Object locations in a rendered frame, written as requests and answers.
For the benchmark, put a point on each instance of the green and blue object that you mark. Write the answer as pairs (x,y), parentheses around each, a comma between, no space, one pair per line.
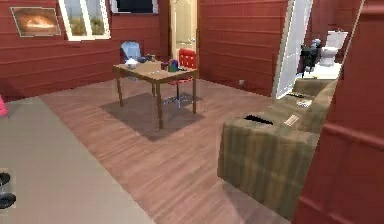
(172,65)

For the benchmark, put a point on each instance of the brown wooden table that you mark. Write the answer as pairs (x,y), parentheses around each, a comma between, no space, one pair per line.
(156,74)

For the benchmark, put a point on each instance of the red office chair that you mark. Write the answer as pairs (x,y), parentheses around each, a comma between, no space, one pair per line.
(187,59)

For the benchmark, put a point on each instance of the black flat object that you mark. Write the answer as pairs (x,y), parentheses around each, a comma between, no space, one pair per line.
(258,119)

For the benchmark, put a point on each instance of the white bowl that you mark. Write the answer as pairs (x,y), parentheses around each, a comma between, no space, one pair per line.
(131,63)

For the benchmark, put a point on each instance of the olive green sofa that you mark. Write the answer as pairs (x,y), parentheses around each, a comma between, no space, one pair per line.
(266,153)

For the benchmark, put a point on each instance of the cream room door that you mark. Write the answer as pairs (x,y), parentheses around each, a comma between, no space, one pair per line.
(185,26)

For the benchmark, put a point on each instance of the blue chair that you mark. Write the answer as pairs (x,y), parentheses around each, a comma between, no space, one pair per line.
(130,50)

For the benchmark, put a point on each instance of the cream flat box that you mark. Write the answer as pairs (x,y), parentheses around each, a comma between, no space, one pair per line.
(291,120)

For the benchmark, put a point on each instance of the white remote control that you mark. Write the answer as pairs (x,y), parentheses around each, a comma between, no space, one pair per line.
(304,103)

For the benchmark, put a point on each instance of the white room door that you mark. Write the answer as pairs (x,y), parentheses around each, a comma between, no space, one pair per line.
(292,46)

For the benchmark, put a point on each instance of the dark framed window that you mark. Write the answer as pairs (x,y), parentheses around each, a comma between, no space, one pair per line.
(134,6)

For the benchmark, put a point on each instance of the white framed window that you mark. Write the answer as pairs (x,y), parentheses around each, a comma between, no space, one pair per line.
(84,20)

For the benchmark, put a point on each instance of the grey floor carpet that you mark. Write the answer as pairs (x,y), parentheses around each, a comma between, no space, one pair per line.
(53,166)

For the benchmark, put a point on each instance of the white toilet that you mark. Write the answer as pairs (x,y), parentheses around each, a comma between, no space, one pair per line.
(332,46)

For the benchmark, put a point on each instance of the framed orange picture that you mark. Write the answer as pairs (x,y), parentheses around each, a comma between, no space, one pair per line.
(36,21)

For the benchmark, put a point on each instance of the pink cushion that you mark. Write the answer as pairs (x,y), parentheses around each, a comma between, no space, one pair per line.
(2,107)

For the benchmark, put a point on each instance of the black round object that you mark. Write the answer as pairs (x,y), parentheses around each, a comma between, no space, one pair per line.
(5,191)

